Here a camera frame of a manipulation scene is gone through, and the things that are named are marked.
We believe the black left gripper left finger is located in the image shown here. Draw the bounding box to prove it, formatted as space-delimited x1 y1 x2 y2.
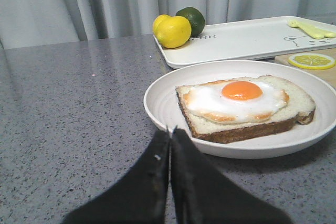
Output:
63 130 170 223

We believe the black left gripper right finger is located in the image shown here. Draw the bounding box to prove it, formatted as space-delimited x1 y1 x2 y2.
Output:
171 129 292 223

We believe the white round plate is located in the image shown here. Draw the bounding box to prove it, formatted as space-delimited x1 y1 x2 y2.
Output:
143 60 335 159

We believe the fried egg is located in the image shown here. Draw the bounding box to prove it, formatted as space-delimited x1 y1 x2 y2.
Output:
182 80 289 124

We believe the white rectangular tray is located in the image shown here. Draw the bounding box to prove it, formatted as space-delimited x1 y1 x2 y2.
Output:
158 16 335 69

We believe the front yellow lemon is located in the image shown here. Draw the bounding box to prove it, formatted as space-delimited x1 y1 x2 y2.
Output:
155 16 192 49

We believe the yellow lemon slice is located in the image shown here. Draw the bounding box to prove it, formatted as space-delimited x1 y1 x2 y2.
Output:
288 53 335 70

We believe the green lime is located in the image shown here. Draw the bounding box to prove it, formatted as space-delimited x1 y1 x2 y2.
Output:
175 7 205 37

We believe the wooden cutting board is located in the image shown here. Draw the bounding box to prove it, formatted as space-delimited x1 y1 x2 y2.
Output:
275 48 336 88

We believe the rear yellow lemon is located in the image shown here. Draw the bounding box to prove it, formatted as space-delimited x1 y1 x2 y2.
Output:
152 14 170 35

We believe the yellow plastic fork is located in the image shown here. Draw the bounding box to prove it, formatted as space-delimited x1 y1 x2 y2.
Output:
287 19 325 39

